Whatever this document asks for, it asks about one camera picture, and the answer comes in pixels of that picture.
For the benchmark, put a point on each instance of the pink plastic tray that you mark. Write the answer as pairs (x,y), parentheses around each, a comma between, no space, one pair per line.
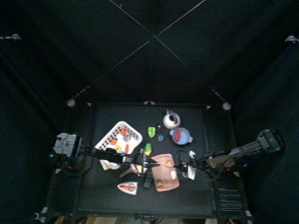
(166,178)

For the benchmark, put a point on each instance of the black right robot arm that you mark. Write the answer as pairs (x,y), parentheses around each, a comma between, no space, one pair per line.
(248,148)

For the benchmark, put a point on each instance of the orange toy food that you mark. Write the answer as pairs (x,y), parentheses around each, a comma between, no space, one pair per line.
(123,131)
(114,142)

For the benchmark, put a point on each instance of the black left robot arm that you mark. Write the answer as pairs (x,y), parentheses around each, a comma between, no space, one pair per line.
(81,147)

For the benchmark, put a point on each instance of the pale pinkish white bowl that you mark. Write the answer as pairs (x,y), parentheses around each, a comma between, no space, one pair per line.
(138,169)

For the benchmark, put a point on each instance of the blue toy pot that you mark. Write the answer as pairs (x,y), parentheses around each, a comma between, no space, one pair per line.
(182,136)

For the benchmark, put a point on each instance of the small black toy piece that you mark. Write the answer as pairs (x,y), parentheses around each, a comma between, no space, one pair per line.
(159,127)

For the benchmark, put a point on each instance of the small colourful toy piece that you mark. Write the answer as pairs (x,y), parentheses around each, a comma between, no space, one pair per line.
(160,138)

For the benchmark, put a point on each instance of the red toy food in pot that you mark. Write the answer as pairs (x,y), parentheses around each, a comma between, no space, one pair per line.
(178,135)

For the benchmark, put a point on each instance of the white plastic perforated basket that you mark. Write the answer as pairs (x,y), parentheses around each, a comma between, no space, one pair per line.
(116,137)

